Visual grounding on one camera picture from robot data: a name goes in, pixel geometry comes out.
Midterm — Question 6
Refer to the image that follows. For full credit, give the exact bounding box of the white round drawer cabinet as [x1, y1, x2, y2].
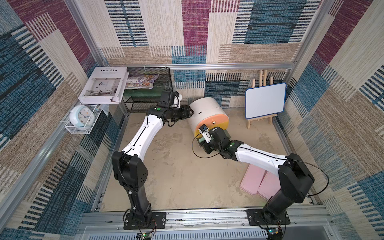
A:
[187, 97, 228, 125]

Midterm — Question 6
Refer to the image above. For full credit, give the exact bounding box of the yellow drawer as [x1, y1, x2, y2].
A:
[194, 128, 202, 137]

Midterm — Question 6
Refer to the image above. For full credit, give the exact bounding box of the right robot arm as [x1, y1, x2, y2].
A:
[199, 138, 315, 224]

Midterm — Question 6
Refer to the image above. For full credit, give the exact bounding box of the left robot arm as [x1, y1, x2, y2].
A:
[112, 105, 195, 228]

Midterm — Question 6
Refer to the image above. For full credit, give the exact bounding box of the pink case left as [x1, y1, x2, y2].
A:
[240, 165, 266, 195]

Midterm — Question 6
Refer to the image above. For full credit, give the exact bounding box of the pink case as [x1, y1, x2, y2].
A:
[240, 165, 266, 195]
[257, 172, 281, 200]

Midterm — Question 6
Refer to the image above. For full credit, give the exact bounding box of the colourful picture book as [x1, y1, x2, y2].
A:
[125, 75, 160, 90]

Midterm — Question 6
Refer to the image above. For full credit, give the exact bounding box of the white board on easel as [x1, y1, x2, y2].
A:
[245, 70, 287, 129]

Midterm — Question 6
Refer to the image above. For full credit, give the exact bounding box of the pink case right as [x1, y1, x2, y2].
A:
[257, 172, 281, 200]

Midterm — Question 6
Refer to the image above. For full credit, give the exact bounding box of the white Inedia box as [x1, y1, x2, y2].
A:
[79, 67, 129, 105]

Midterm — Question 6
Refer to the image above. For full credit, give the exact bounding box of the white alarm clock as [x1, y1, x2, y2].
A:
[70, 105, 96, 128]

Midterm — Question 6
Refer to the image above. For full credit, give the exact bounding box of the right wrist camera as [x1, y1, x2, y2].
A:
[198, 125, 232, 152]

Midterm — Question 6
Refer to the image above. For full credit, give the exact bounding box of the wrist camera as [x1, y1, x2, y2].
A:
[157, 90, 183, 108]
[198, 125, 232, 152]

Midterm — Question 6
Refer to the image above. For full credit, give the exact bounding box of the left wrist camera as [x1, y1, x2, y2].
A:
[157, 90, 183, 108]

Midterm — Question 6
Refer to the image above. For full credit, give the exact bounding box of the black wire shelf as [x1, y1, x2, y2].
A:
[123, 67, 173, 113]

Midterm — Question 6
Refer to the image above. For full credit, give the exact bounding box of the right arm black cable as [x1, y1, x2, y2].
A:
[191, 131, 330, 197]

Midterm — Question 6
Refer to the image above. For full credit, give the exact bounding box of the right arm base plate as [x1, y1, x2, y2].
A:
[246, 209, 291, 227]

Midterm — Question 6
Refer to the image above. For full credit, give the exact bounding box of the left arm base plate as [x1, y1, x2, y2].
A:
[123, 212, 167, 231]

